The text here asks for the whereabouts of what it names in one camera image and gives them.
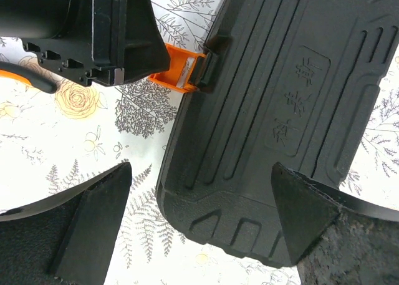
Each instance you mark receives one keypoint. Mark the orange black needle-nose pliers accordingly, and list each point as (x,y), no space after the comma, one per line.
(28,77)

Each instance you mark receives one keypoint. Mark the orange case latch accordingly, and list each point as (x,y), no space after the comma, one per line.
(184,65)

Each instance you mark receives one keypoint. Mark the black plastic tool case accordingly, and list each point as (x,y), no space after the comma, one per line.
(283,83)

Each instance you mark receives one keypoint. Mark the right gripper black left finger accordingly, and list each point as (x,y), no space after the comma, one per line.
(69,237)

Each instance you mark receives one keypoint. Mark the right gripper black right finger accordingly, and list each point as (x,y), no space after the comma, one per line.
(333,237)

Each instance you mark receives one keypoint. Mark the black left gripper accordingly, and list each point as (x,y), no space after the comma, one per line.
(81,40)

